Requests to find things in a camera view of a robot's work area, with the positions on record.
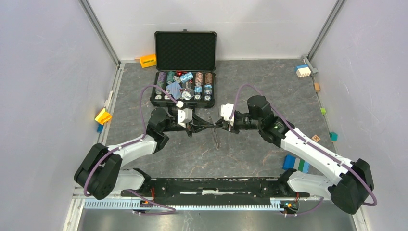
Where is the blue green toy brick stack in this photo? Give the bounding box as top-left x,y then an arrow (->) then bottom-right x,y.
282,154 -> 309,173

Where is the purple cable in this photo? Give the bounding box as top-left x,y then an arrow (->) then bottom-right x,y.
83,84 -> 182,217
229,83 -> 378,218

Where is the yellow box at back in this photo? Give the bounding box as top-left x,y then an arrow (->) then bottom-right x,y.
139,54 -> 157,68

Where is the yellow orange block left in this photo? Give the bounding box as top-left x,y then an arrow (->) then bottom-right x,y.
94,108 -> 112,125

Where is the small blue block left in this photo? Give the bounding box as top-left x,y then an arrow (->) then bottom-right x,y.
97,124 -> 103,133

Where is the black poker chip case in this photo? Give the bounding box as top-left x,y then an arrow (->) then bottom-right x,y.
150,31 -> 217,108

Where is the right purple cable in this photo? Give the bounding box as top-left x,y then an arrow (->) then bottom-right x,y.
229,83 -> 378,218

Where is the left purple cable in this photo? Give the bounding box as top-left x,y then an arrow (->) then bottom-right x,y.
83,84 -> 182,217

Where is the blue white toy brick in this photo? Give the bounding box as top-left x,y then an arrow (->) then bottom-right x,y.
295,64 -> 312,78

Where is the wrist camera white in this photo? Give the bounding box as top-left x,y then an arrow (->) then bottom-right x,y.
176,101 -> 193,128
220,103 -> 235,126

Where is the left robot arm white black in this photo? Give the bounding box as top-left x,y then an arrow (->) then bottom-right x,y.
74,108 -> 213,200

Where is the orange wooden cube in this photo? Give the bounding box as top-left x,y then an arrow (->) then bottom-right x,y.
314,82 -> 320,93

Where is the teal small cube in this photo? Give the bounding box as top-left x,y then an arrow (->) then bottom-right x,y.
329,131 -> 338,142

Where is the blue playing card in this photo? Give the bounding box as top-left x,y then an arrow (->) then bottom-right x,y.
166,82 -> 183,100

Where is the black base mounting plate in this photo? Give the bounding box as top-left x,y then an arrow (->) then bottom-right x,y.
136,177 -> 310,205

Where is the wooden letter cube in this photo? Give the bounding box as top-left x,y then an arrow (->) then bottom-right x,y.
311,135 -> 321,142

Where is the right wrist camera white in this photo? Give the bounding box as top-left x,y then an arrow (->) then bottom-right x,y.
220,103 -> 235,126

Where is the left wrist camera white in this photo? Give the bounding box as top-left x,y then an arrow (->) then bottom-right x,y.
176,101 -> 193,128

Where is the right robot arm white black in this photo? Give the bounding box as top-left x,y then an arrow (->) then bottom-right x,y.
220,95 -> 377,215

